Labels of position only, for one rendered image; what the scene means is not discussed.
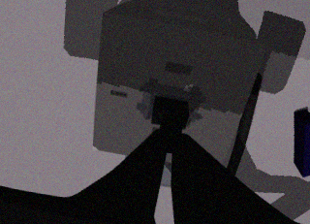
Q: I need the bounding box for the thin black cable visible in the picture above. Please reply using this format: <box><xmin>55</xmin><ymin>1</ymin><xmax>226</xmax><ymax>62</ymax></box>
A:
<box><xmin>160</xmin><ymin>162</ymin><xmax>171</xmax><ymax>188</ymax></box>

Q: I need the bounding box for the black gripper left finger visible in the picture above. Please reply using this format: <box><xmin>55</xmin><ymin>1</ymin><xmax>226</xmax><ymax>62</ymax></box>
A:
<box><xmin>0</xmin><ymin>128</ymin><xmax>168</xmax><ymax>224</ymax></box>

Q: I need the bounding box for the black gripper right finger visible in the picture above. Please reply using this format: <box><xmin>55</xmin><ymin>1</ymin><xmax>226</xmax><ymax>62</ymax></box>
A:
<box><xmin>170</xmin><ymin>132</ymin><xmax>299</xmax><ymax>224</ymax></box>

